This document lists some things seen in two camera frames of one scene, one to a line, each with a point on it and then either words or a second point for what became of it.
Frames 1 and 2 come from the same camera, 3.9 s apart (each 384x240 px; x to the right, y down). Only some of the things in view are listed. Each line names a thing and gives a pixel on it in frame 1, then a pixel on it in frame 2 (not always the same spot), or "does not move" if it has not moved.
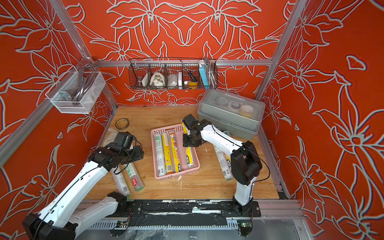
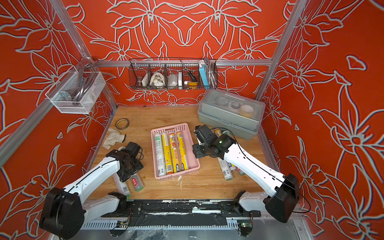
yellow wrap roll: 189,150 to 183,156
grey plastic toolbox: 241,116 does not move
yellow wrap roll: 177,161 does not move
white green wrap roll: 161,170 does not move
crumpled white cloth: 110,137 does not move
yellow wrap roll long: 168,158 does not move
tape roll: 121,124 does not move
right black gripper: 185,143 to 196,149
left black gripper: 139,152 to 139,165
